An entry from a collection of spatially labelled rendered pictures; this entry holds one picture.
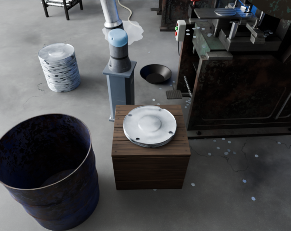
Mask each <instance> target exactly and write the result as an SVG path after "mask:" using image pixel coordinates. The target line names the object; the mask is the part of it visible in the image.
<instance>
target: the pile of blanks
mask: <svg viewBox="0 0 291 231"><path fill-rule="evenodd" d="M39 59H40V58H39ZM40 63H41V65H42V68H43V72H44V74H45V77H46V80H47V83H48V86H49V88H50V89H51V90H53V91H55V92H68V91H71V90H74V89H75V88H77V87H78V86H79V85H80V82H81V79H80V73H79V69H78V64H77V59H76V54H75V52H74V54H73V56H71V57H70V58H68V59H66V60H63V61H59V62H46V61H43V60H41V59H40Z"/></svg>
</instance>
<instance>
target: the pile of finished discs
mask: <svg viewBox="0 0 291 231"><path fill-rule="evenodd" d="M123 127H124V133H125V135H126V137H127V138H128V139H129V140H130V141H131V142H133V143H134V144H136V145H139V146H142V147H146V148H150V147H152V148H155V147H160V146H163V145H165V144H167V143H168V142H169V141H171V140H172V138H173V137H174V135H175V133H176V128H177V125H176V120H175V118H174V116H173V115H172V114H171V113H170V112H169V111H167V110H166V109H161V108H160V107H158V106H153V105H145V106H140V107H137V108H135V109H133V110H131V111H130V112H129V113H128V115H126V116H125V119H124V121H123Z"/></svg>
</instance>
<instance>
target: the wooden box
mask: <svg viewBox="0 0 291 231"><path fill-rule="evenodd" d="M140 106H145V105H116V110H115V120H114V130H113V140H112V154H111V156H112V163H113V169H114V177H115V183H116V190H138V189H182V186H183V183H184V179H185V174H186V171H187V167H188V163H189V160H190V156H191V152H190V147H189V142H188V137H187V133H186V128H185V122H184V118H183V113H182V108H181V105H180V104H171V105H153V106H158V107H160V108H161V109H166V110H167V111H169V112H170V113H171V114H172V115H173V116H174V118H175V120H176V125H177V128H176V133H175V135H174V137H173V138H172V140H171V141H169V142H168V143H167V144H165V145H163V146H160V147H155V148H152V147H150V148H146V147H142V146H139V145H136V144H134V143H133V142H131V141H130V140H129V139H128V138H127V137H126V135H125V133H124V127H123V121H124V119H125V116H126V115H128V113H129V112H130V111H131V110H133V109H135V108H137V107H140Z"/></svg>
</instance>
